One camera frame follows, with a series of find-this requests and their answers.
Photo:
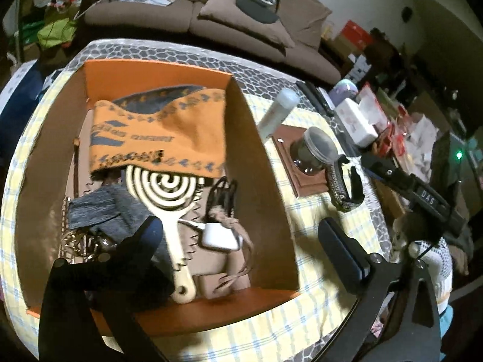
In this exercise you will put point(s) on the brown sofa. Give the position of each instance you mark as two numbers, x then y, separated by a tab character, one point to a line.
169	7

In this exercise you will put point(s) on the square brown pillow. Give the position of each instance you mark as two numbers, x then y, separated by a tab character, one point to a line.
305	11

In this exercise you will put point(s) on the grey bottle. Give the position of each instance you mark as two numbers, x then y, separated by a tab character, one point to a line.
277	115

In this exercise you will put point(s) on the red cardboard box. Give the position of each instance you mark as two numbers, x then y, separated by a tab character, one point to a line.
356	32

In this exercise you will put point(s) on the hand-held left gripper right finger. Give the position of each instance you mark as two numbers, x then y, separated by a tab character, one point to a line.
339	250

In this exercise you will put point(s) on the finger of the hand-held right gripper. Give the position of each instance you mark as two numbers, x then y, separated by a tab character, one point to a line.
381	167
355	184

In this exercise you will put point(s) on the plain black remote control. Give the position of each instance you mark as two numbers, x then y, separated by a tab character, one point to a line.
309	94

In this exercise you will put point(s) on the orange cardboard box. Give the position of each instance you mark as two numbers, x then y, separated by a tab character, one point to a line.
271	196

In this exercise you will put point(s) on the red snack packet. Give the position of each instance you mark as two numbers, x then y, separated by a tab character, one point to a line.
386	139

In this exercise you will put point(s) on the white knit cloth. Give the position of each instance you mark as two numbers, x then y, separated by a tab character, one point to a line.
434	275

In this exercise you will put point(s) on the black cushion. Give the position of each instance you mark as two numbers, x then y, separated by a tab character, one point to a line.
260	11

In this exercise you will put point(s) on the clear plastic tissue pack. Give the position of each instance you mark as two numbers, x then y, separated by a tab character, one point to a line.
371	101

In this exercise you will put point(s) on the white tissue box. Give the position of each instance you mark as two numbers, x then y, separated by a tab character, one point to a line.
354	120

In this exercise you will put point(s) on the green cloth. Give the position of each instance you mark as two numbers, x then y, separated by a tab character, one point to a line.
56	34

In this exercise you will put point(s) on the clear jar with dark contents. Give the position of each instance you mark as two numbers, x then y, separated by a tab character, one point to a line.
313	151

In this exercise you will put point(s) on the white measuring scoop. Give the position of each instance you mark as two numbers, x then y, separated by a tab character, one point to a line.
219	237

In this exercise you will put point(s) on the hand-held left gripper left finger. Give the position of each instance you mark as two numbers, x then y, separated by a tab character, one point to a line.
151	233

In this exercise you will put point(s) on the black remote with coloured buttons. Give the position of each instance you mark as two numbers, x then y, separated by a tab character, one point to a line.
326	101

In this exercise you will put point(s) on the flat brown pillow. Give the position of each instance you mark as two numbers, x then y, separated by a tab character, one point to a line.
245	26

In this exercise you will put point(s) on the lilac round container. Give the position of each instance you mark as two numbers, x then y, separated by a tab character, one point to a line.
343	92

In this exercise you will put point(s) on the grey knit headband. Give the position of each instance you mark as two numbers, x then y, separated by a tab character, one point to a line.
102	207

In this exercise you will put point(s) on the orange knit hat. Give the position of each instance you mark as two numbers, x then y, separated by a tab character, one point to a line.
181	132

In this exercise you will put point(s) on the yellow plaid cloth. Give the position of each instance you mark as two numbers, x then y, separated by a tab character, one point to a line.
320	241

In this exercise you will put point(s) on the cream spiral hairbrush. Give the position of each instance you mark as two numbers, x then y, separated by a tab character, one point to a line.
179	241

